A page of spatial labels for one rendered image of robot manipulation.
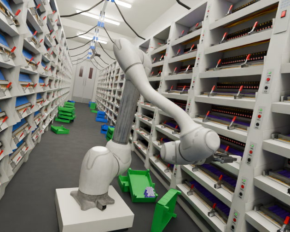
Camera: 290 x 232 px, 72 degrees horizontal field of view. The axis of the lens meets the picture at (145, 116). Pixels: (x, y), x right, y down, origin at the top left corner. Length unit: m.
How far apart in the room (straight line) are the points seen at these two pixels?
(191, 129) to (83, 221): 0.61
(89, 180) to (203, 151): 0.57
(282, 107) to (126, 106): 0.79
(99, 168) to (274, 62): 1.02
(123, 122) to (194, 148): 0.53
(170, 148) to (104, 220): 0.44
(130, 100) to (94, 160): 0.39
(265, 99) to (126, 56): 0.74
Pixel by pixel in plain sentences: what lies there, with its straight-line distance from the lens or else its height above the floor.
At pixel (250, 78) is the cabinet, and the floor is 1.10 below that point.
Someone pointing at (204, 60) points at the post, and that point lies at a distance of 1.75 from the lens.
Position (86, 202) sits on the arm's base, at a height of 0.28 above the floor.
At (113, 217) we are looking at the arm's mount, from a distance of 1.04.
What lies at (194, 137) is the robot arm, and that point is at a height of 0.72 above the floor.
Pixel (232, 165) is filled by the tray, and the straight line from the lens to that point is 1.31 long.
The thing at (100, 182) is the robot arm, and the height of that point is 0.38.
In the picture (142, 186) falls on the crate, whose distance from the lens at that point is 1.86.
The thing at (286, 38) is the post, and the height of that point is 1.24.
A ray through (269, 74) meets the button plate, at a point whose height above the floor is 1.07.
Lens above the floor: 0.84
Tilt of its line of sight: 5 degrees down
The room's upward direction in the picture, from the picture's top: 11 degrees clockwise
